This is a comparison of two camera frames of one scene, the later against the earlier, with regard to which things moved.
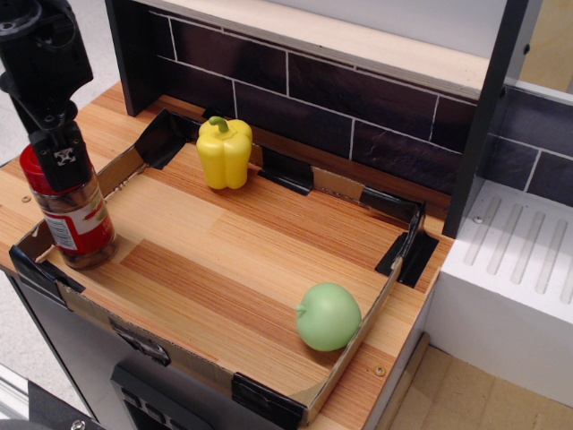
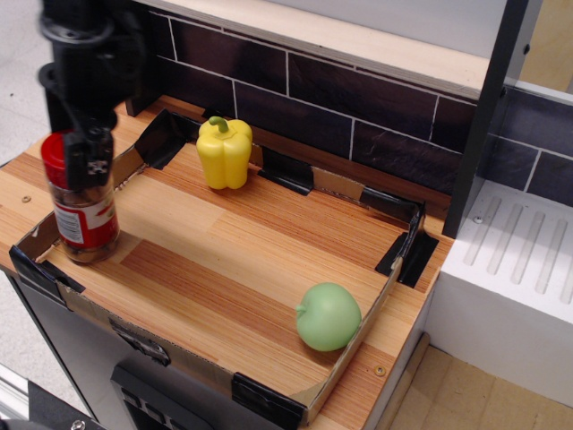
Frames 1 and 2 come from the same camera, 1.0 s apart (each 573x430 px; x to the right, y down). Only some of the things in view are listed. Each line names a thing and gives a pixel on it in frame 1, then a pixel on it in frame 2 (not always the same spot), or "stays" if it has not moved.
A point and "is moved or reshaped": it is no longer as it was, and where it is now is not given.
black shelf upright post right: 486,115 stays
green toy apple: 329,317 stays
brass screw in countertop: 380,370 stays
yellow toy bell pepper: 225,152 stays
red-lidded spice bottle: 78,221 is moved or reshaped
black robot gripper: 43,64 -> 98,56
